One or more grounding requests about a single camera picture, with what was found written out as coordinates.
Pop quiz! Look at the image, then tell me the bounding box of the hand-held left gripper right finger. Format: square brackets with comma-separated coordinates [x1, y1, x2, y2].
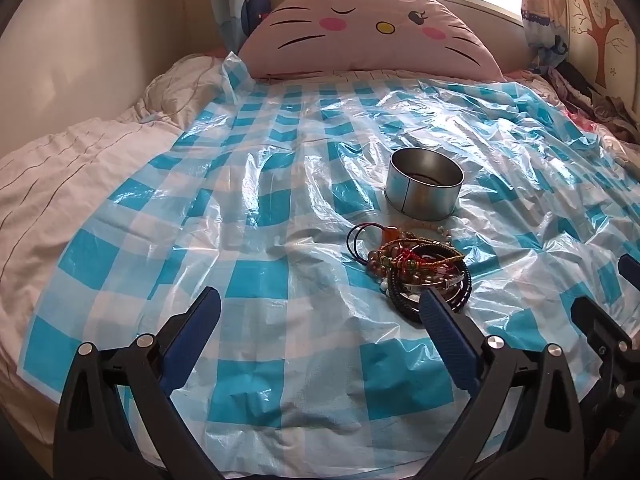
[419, 287, 588, 480]

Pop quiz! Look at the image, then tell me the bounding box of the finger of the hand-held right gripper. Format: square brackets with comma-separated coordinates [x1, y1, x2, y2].
[618, 254, 640, 283]
[571, 296, 635, 361]

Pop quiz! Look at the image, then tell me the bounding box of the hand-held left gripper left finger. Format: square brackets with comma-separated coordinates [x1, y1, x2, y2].
[52, 286, 236, 480]

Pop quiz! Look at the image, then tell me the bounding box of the pile of mixed bracelets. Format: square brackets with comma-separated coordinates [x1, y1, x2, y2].
[346, 221, 473, 317]

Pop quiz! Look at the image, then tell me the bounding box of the round metal tin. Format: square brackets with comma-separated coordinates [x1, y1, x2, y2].
[384, 148, 465, 221]

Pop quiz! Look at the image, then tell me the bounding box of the blue checked plastic sheet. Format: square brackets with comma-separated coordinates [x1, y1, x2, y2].
[15, 52, 640, 480]

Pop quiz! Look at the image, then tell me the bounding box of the heap of dark clothes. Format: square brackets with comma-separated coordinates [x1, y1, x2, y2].
[547, 60, 640, 147]

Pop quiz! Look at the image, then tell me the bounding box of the beige striped duvet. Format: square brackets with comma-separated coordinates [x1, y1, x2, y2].
[0, 52, 233, 378]

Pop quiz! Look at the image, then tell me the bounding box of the tree print headboard panel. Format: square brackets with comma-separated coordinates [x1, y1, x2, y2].
[560, 0, 640, 97]

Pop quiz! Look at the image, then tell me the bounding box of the pink and blue curtain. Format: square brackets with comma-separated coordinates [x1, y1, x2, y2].
[520, 0, 572, 75]

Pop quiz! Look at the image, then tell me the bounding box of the pink cat face pillow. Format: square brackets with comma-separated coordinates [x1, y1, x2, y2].
[237, 0, 506, 83]

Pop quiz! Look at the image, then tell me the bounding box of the blue whale print curtain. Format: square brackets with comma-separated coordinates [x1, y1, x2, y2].
[207, 0, 277, 53]

